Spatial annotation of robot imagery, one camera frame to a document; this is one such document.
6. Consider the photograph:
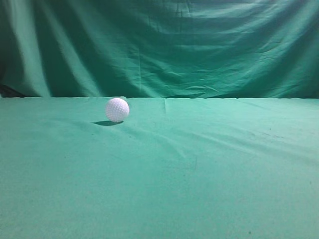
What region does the white golf ball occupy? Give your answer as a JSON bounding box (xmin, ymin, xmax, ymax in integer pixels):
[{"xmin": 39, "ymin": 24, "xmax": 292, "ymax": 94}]
[{"xmin": 105, "ymin": 98, "xmax": 130, "ymax": 122}]

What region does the green backdrop curtain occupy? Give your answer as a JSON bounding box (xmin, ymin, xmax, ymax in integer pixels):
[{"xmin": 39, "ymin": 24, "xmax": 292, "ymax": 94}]
[{"xmin": 0, "ymin": 0, "xmax": 319, "ymax": 98}]

